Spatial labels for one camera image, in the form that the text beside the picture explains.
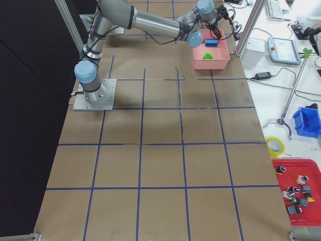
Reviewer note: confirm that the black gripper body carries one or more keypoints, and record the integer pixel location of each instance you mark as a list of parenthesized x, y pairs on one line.
[(214, 26)]

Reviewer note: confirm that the blue toy block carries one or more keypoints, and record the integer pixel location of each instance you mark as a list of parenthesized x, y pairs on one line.
[(211, 43)]

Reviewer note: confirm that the green toy block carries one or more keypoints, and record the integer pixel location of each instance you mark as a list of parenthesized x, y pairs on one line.
[(207, 56)]

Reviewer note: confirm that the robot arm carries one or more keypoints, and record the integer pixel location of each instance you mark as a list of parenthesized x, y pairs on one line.
[(122, 14)]

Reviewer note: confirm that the pink plastic box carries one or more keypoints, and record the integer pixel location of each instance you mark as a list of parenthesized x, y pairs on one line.
[(220, 54)]

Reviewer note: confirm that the white box device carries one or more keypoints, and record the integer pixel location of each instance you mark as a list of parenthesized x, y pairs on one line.
[(254, 51)]

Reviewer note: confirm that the white keyboard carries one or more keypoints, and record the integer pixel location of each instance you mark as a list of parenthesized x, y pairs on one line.
[(274, 10)]

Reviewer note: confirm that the black power adapter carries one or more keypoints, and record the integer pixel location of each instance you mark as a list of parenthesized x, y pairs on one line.
[(262, 76)]

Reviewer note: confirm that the teach pendant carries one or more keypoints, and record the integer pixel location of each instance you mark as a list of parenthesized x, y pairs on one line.
[(283, 51)]

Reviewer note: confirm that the reacher grabber tool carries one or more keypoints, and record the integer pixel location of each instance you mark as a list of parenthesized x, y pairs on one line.
[(280, 121)]

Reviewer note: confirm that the blue storage bin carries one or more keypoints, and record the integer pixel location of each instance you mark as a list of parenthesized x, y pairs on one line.
[(307, 122)]

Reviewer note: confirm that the yellow tape roll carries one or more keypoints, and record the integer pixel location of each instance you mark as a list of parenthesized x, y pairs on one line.
[(275, 147)]

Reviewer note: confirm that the red plastic tray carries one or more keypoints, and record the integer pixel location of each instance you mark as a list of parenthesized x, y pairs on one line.
[(299, 182)]

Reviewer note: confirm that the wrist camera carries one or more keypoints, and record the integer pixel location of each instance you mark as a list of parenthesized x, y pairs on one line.
[(222, 13)]

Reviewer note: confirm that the aluminium frame post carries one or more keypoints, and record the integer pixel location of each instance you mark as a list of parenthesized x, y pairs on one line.
[(253, 17)]

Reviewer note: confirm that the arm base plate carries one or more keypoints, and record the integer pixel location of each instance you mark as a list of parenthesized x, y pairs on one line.
[(116, 30), (102, 99)]

